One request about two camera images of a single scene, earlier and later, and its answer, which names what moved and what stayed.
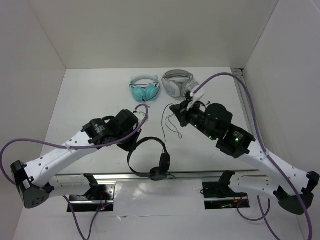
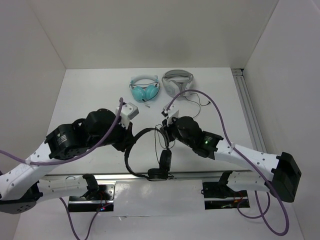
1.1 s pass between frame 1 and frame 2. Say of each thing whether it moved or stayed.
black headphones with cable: moved
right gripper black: moved
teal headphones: stayed
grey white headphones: stayed
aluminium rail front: stayed
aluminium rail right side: stayed
